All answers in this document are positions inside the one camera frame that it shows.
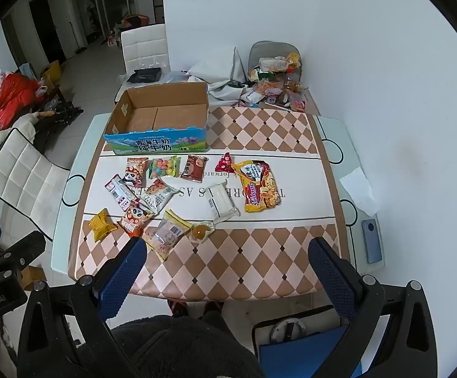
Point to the blue seat black frame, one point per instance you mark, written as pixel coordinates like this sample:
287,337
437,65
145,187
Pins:
303,352

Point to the grey chair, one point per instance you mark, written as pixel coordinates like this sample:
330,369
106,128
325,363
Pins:
268,49

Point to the pale snack packet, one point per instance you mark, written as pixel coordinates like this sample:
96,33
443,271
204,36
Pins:
222,202

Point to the panda print snack packet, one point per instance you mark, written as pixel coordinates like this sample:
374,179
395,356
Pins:
137,172
136,220

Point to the small red triangular packet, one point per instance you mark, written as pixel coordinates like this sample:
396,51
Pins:
225,162

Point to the white quilted chair black frame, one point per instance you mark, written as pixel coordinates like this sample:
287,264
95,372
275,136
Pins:
20,177

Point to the person's dark fleece clothing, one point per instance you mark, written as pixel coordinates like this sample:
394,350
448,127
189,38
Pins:
173,348

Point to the clear plastic bag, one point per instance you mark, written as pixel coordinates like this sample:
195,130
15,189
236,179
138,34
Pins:
178,76

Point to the cardboard box blue print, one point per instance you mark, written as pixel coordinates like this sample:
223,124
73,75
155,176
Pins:
153,143

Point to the brown snack packet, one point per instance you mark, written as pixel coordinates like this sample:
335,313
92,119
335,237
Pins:
194,166

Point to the white tote bag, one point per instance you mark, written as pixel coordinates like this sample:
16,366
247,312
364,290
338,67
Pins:
216,71

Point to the clear yolk pastry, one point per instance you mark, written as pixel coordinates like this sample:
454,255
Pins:
201,231

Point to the yellow cardboard box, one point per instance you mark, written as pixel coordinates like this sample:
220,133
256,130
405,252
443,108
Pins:
51,73

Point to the white plush goose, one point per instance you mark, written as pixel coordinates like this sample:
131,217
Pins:
20,126

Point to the colourful candy packet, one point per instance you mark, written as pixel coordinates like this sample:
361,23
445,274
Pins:
165,166

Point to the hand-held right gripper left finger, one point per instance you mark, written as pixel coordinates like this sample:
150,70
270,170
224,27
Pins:
122,275

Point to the yellow-edged clear bread packet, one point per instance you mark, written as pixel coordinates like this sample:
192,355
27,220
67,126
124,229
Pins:
169,234

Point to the blue smartphone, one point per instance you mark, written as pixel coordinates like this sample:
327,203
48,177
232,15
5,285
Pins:
371,240

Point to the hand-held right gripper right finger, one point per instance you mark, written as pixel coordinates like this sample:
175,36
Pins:
330,279

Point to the long red white snack packet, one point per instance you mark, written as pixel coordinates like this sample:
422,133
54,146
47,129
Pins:
120,193

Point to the yellow red instant noodle packet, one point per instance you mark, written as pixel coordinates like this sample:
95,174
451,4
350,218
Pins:
260,187

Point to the person's shoe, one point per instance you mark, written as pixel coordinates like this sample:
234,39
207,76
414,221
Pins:
178,308
212,307

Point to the pile of assorted snack packets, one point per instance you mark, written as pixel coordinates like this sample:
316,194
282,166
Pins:
271,84

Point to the red bag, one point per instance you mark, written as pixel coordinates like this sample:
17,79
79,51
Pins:
12,94

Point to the small brown carton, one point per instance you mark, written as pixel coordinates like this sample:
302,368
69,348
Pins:
31,277

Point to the white pizza print snack packet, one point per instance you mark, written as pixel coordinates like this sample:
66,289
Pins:
158,196

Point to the small yellow snack packet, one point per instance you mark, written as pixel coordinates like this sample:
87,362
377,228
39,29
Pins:
102,225

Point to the white tissue paper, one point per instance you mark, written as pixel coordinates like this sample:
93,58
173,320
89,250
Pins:
358,191

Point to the black folded equipment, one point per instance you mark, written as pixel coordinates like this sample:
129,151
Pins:
59,112

